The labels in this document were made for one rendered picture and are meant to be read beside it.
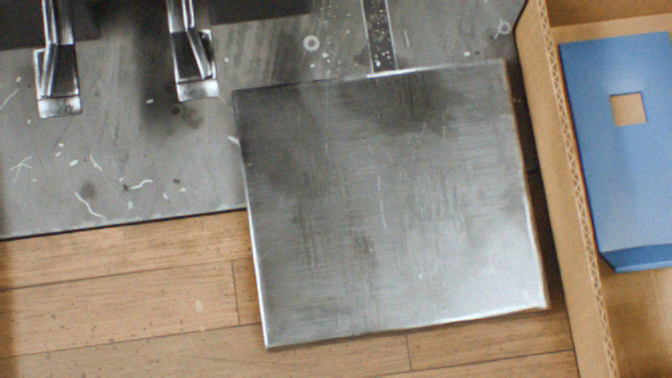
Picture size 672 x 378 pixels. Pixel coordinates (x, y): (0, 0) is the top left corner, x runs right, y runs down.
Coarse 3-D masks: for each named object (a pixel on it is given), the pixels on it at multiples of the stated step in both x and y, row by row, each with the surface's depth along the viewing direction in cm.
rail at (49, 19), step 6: (42, 0) 73; (48, 0) 73; (48, 6) 73; (48, 12) 73; (54, 12) 73; (48, 18) 73; (54, 18) 73; (48, 24) 73; (54, 24) 73; (48, 30) 73; (54, 30) 73; (48, 36) 72; (54, 36) 73; (48, 42) 72; (54, 42) 72
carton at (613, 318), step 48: (528, 0) 78; (576, 0) 79; (624, 0) 80; (528, 48) 80; (528, 96) 81; (624, 96) 82; (576, 144) 81; (576, 192) 73; (576, 240) 74; (576, 288) 75; (624, 288) 79; (576, 336) 77; (624, 336) 78
